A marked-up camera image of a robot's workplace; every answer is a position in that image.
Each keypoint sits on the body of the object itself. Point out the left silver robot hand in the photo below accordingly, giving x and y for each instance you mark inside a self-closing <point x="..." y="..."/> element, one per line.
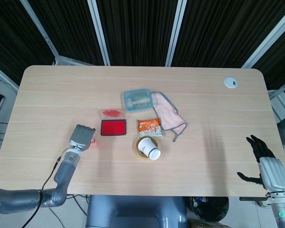
<point x="82" y="137"/>

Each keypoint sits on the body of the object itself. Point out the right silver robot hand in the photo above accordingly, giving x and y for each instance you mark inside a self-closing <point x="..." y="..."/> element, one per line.
<point x="273" y="171"/>

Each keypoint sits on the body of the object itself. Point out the white and red stamp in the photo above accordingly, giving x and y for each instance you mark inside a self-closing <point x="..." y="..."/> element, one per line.
<point x="94" y="143"/>

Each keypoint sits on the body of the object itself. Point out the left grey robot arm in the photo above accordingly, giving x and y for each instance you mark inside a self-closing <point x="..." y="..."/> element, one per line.
<point x="61" y="175"/>

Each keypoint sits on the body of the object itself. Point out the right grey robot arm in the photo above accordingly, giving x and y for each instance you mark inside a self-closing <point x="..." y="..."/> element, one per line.
<point x="281" y="209"/>

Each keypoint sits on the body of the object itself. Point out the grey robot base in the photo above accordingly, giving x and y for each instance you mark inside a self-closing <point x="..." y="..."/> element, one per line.
<point x="137" y="211"/>

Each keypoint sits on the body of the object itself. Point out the red ink pad, clear lid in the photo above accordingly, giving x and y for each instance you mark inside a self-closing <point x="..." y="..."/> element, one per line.
<point x="113" y="127"/>

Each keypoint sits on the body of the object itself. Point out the yellow tape roll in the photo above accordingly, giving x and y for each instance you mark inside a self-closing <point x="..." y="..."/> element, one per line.
<point x="140" y="155"/>

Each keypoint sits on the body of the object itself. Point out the clear container with blue lid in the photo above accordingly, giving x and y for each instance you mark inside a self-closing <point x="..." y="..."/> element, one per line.
<point x="137" y="99"/>

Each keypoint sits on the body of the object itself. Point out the orange snack packet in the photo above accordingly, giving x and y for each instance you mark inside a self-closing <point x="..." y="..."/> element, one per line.
<point x="149" y="127"/>

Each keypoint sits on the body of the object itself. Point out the white paper cup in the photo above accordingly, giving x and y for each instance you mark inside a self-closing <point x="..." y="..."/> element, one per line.
<point x="150" y="148"/>

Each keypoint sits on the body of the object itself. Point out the black trash bin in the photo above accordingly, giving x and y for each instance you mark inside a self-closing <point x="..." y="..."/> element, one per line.
<point x="209" y="209"/>

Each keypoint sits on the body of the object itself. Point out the pink cloth with grey trim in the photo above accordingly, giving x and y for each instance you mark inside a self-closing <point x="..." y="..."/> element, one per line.
<point x="167" y="114"/>

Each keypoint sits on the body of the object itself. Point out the white partition frame post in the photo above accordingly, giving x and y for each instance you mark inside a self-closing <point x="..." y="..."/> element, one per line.
<point x="99" y="33"/>
<point x="268" y="40"/>
<point x="39" y="31"/>
<point x="175" y="33"/>

